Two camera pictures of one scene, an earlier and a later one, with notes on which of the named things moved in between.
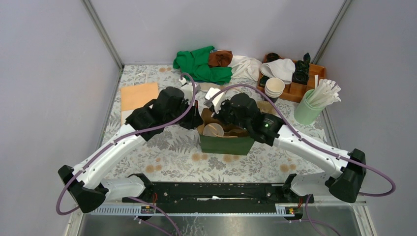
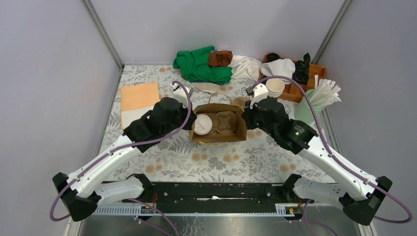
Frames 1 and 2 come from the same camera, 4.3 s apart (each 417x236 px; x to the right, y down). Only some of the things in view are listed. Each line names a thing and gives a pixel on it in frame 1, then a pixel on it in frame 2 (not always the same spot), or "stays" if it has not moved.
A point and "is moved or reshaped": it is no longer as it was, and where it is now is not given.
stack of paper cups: [274, 87] stays
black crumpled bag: [301, 73] stays
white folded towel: [283, 69] stays
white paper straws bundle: [324, 93] stays
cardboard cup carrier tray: [234, 132] is moved or reshaped
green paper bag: [226, 144] is moved or reshaped
